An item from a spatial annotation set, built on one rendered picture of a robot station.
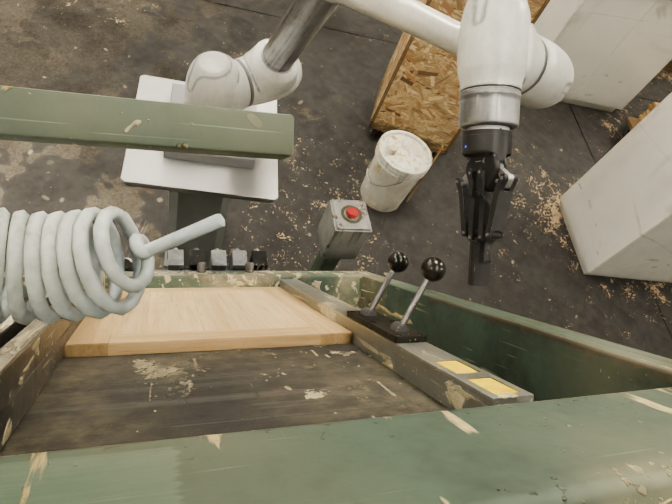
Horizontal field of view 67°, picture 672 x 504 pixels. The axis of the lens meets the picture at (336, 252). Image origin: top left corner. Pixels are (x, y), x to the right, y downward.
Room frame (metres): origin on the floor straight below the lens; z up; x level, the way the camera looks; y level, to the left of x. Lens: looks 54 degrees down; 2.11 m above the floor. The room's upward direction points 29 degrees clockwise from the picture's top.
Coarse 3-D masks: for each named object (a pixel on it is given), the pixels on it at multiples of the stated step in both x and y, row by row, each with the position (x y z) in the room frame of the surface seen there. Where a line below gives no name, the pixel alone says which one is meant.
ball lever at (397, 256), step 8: (392, 256) 0.54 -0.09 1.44; (400, 256) 0.55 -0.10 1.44; (392, 264) 0.53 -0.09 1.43; (400, 264) 0.53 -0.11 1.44; (408, 264) 0.55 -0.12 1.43; (392, 272) 0.53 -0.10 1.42; (384, 280) 0.51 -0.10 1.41; (384, 288) 0.50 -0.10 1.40; (376, 296) 0.49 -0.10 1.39; (376, 304) 0.47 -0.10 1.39; (360, 312) 0.46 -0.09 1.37; (368, 312) 0.45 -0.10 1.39
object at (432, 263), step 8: (432, 256) 0.50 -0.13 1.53; (424, 264) 0.48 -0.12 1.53; (432, 264) 0.48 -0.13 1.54; (440, 264) 0.49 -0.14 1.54; (424, 272) 0.47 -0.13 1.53; (432, 272) 0.47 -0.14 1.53; (440, 272) 0.48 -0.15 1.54; (424, 280) 0.47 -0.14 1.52; (432, 280) 0.47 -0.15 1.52; (424, 288) 0.46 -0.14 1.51; (416, 296) 0.45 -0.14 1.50; (416, 304) 0.44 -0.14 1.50; (408, 312) 0.42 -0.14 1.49; (408, 320) 0.42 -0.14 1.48; (392, 328) 0.40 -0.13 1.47; (400, 328) 0.39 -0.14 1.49; (408, 328) 0.40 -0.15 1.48
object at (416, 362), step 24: (288, 288) 0.65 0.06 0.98; (312, 288) 0.64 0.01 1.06; (336, 312) 0.48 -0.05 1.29; (360, 336) 0.41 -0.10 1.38; (384, 360) 0.35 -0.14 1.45; (408, 360) 0.33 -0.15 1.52; (432, 360) 0.32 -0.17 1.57; (456, 360) 0.34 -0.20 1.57; (432, 384) 0.29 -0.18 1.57; (456, 384) 0.28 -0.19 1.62; (504, 384) 0.29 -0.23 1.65; (456, 408) 0.26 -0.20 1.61
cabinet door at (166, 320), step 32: (160, 288) 0.52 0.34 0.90; (192, 288) 0.56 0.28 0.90; (224, 288) 0.60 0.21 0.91; (256, 288) 0.65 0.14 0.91; (96, 320) 0.28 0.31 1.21; (128, 320) 0.31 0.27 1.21; (160, 320) 0.33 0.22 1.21; (192, 320) 0.36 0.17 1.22; (224, 320) 0.39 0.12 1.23; (256, 320) 0.41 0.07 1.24; (288, 320) 0.44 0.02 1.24; (320, 320) 0.46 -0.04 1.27; (64, 352) 0.18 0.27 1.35; (96, 352) 0.20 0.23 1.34; (128, 352) 0.22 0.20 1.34; (160, 352) 0.24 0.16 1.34
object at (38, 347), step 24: (0, 336) 0.12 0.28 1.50; (24, 336) 0.13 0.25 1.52; (48, 336) 0.16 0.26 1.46; (0, 360) 0.09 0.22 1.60; (24, 360) 0.10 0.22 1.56; (48, 360) 0.14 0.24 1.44; (0, 384) 0.07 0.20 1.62; (24, 384) 0.09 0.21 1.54; (0, 408) 0.05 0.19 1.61; (24, 408) 0.07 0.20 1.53; (0, 432) 0.04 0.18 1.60
